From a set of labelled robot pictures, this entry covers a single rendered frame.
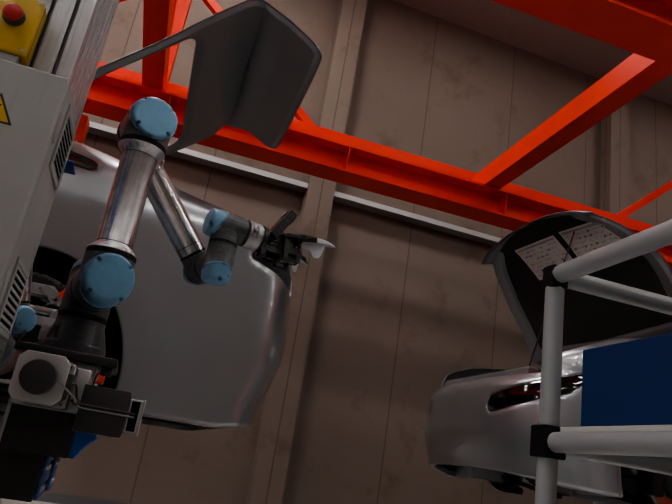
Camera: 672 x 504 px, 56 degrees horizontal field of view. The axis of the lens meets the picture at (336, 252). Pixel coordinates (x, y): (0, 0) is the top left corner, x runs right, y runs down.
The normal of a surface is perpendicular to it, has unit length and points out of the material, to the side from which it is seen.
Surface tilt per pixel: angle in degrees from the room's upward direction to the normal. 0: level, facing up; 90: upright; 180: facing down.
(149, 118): 82
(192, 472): 90
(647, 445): 105
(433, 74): 90
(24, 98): 90
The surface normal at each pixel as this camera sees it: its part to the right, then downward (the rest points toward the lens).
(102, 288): 0.51, -0.09
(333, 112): 0.32, -0.26
